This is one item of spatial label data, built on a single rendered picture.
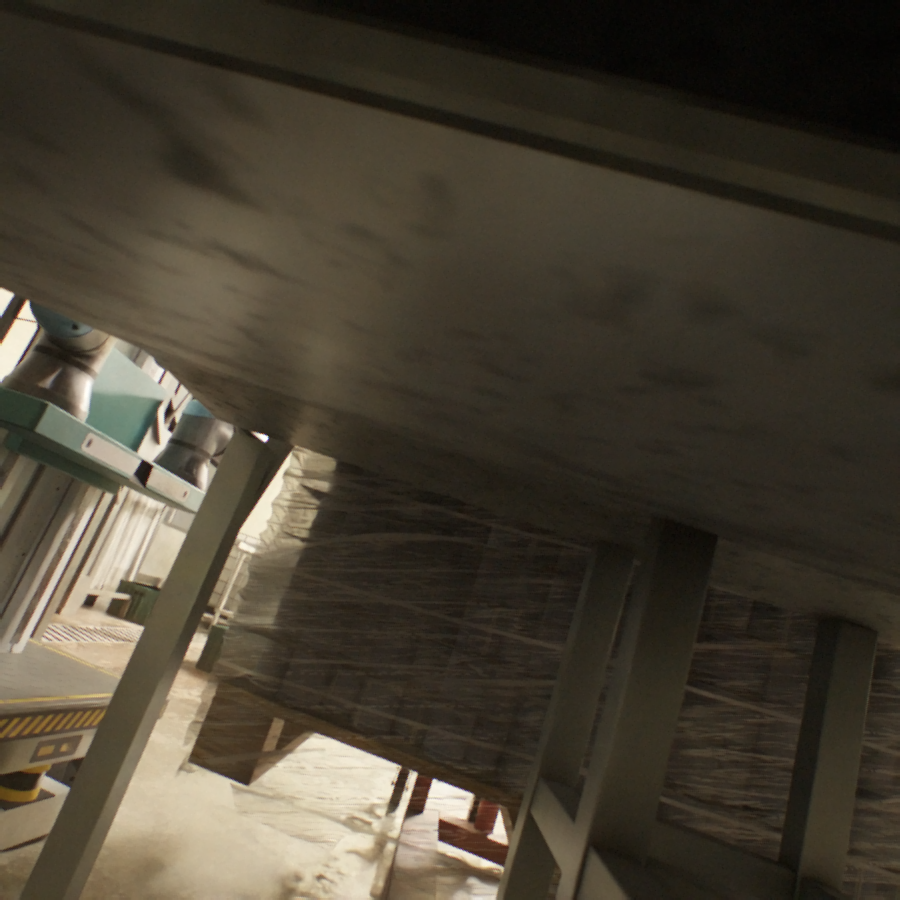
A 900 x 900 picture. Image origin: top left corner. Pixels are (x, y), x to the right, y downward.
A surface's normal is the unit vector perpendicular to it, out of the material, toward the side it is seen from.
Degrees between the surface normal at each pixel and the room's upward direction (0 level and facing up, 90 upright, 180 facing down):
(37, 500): 90
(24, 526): 90
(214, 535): 90
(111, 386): 90
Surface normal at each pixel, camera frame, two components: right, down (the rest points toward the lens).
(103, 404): 0.94, 0.28
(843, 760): -0.03, -0.29
